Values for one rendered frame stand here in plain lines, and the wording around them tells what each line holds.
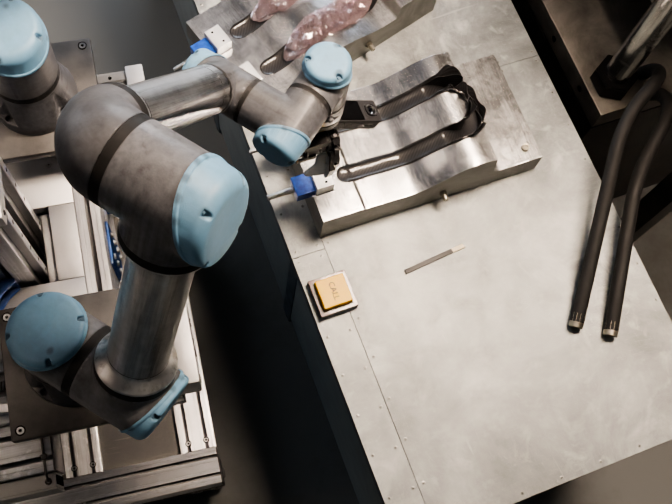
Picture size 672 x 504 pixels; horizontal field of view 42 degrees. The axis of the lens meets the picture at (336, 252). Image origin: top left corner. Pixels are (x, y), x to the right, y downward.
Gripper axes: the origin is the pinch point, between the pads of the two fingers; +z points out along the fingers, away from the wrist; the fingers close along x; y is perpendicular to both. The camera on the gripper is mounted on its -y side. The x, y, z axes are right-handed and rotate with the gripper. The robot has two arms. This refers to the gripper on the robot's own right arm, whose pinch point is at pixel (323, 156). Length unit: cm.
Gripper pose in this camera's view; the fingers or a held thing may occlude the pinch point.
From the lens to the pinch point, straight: 166.7
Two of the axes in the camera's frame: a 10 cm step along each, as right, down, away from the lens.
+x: 3.5, 8.9, -2.7
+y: -9.3, 3.1, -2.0
